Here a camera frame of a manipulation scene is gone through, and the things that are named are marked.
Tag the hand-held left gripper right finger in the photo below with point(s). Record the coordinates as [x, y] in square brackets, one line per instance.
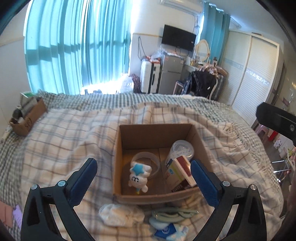
[204, 183]

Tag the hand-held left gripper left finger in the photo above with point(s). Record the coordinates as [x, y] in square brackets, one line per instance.
[84, 178]

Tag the pink plastic stool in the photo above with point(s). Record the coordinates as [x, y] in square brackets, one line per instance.
[261, 132]

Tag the brown red box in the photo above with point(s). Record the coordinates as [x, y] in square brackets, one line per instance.
[183, 168]

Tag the clear cotton swab jar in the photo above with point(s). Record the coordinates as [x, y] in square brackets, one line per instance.
[181, 149]

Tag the plaid blanket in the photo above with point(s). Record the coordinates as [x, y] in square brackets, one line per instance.
[76, 136]

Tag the white crumpled cloth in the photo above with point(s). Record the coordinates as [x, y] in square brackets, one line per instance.
[120, 214]

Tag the white sliding wardrobe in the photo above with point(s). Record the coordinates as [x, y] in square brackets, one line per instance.
[252, 76]

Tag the clear plastic tape roll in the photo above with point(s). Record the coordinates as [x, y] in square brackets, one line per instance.
[155, 165]

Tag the white plush toy blue star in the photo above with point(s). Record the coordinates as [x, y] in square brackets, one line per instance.
[138, 178]

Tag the blue white packet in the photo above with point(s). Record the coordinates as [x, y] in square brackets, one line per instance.
[170, 230]

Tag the open cardboard box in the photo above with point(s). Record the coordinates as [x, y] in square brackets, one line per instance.
[138, 136]

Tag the purple object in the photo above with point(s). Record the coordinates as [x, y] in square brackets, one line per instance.
[18, 216]

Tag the green checkered bed sheet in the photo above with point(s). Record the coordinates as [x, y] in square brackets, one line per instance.
[97, 100]

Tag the small cardboard box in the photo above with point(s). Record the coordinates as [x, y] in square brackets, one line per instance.
[34, 115]

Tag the black jacket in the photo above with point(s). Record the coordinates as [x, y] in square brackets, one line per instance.
[201, 83]

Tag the pink object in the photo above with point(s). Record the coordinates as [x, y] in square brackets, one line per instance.
[5, 212]

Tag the wooden stool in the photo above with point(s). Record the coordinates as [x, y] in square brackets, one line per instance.
[179, 87]

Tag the green white box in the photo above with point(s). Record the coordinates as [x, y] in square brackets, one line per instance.
[26, 96]

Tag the round vanity mirror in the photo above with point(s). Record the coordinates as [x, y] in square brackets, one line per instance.
[202, 49]

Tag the white plastic bag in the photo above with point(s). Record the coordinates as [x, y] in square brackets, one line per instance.
[126, 83]

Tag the teal narrow curtain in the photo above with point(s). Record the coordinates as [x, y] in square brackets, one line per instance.
[215, 32]

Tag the silver refrigerator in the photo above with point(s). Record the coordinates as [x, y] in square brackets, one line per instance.
[170, 74]

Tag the white suitcase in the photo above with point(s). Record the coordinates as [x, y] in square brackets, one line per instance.
[149, 77]

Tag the teal window curtain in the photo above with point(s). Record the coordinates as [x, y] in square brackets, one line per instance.
[74, 44]

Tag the white air conditioner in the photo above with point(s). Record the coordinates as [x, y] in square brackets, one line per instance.
[182, 4]

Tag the black wall television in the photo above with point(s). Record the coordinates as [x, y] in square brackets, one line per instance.
[178, 38]

